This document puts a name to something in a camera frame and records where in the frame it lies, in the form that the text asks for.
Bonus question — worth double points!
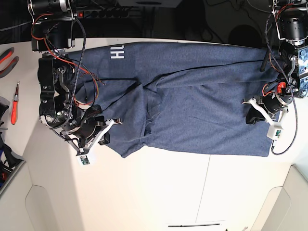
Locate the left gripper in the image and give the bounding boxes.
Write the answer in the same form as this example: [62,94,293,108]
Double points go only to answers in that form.
[242,98,288,128]

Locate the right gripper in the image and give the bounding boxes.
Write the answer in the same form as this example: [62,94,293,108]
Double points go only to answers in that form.
[60,117,123,156]

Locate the dark blue t-shirt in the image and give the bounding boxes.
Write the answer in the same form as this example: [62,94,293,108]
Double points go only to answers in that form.
[69,42,276,158]

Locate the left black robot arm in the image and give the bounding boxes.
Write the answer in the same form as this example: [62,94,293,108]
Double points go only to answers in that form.
[89,41,304,153]

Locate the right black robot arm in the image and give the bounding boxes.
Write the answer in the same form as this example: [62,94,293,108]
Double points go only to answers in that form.
[27,0,121,160]

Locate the white vent panel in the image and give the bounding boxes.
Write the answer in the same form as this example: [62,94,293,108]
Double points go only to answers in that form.
[164,220,228,231]

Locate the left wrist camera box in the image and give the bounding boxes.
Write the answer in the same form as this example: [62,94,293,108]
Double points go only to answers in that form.
[267,125,283,141]

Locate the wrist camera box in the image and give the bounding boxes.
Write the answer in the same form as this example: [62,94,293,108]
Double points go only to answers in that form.
[76,154,97,166]
[267,125,283,141]

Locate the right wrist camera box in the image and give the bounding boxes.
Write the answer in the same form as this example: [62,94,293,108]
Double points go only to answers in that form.
[76,154,97,166]

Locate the braided camera cable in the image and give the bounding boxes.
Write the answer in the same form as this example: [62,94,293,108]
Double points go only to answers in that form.
[264,12,299,155]

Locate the orange handled screwdriver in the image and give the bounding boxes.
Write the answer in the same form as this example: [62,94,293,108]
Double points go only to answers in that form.
[11,81,20,125]

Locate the braided right arm cable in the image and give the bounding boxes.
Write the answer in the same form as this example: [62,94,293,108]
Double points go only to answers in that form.
[0,18,87,121]

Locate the orange handled pliers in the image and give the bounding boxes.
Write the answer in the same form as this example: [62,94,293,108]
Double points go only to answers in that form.
[0,47,19,79]

